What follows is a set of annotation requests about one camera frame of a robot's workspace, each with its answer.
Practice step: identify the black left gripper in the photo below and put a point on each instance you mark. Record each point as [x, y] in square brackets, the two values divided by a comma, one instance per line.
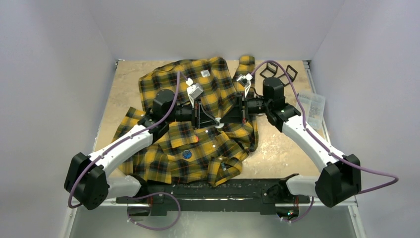
[204, 119]

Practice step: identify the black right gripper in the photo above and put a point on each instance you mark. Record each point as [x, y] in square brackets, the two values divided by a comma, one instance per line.
[240, 108]

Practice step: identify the yellow black plaid shirt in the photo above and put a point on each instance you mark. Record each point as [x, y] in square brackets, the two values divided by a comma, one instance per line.
[218, 153]

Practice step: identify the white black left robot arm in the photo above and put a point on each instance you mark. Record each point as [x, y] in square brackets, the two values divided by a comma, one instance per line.
[87, 179]

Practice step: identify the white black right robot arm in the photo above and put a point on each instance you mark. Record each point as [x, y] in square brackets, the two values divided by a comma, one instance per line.
[339, 177]

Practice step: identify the clear plastic screw box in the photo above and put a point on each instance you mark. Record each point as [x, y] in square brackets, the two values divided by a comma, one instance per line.
[313, 105]

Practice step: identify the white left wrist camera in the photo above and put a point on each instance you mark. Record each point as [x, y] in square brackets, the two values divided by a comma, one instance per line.
[194, 90]

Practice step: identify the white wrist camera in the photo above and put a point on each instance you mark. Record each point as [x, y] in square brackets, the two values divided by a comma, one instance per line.
[194, 90]
[245, 81]

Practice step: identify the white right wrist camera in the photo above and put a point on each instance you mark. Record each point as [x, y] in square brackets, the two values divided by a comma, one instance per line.
[245, 81]

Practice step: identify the black square frame left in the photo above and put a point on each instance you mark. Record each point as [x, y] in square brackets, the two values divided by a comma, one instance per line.
[269, 71]

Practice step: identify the black square frame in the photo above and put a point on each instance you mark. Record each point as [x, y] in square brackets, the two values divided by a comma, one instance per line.
[291, 72]
[269, 71]

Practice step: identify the black square frame right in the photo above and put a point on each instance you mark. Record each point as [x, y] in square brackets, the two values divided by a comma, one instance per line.
[291, 72]

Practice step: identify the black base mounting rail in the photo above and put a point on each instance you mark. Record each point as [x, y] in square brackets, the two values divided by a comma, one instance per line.
[265, 196]

